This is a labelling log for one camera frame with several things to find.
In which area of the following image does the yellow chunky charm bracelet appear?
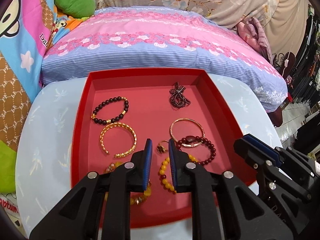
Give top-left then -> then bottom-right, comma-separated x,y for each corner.
104,162 -> 152,205

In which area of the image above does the pink quilted cloth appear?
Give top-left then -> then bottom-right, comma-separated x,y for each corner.
236,16 -> 273,63

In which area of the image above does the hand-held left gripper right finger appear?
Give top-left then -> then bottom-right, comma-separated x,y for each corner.
168,139 -> 294,240

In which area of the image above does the green cushion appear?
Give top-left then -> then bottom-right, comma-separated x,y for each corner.
54,0 -> 97,19

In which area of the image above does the black and gold bead bracelet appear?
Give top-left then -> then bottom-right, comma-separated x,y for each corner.
90,96 -> 129,125

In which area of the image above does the pink and blue floral pillow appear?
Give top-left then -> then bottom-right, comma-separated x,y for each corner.
40,5 -> 288,113

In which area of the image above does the dark red bead bracelet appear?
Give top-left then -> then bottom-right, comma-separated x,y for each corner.
177,135 -> 217,166

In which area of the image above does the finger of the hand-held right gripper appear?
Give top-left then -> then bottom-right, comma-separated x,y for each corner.
275,147 -> 320,178
234,134 -> 312,203

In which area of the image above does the dark purple bead strand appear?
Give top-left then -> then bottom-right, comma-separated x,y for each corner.
169,82 -> 191,110

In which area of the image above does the red cardboard box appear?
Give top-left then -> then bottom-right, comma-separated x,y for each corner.
71,68 -> 250,229

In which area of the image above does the gold ring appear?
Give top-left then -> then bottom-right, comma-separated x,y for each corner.
156,140 -> 170,153

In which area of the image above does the dark wooden chair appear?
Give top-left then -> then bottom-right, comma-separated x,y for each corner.
272,51 -> 297,85

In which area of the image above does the gold braided cuff bracelet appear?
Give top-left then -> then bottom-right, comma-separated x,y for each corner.
99,122 -> 137,158

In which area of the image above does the thin gold bangle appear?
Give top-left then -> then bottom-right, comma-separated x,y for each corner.
170,119 -> 205,147

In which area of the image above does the yellow round bead bracelet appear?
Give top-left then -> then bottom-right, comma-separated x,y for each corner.
159,154 -> 198,194

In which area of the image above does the colourful monkey printed blanket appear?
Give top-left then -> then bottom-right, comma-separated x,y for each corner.
0,0 -> 97,240

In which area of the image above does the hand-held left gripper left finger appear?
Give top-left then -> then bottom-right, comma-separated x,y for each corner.
29,138 -> 153,240

